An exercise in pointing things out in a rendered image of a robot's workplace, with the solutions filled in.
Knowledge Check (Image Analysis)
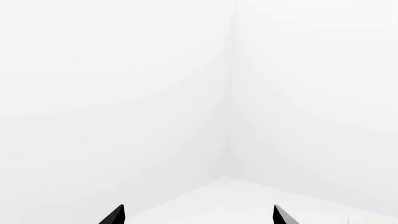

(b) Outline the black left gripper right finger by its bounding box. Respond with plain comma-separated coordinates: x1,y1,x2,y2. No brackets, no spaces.
272,203,300,224

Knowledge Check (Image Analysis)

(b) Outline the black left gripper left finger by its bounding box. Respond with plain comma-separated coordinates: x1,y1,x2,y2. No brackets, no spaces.
98,203,126,224

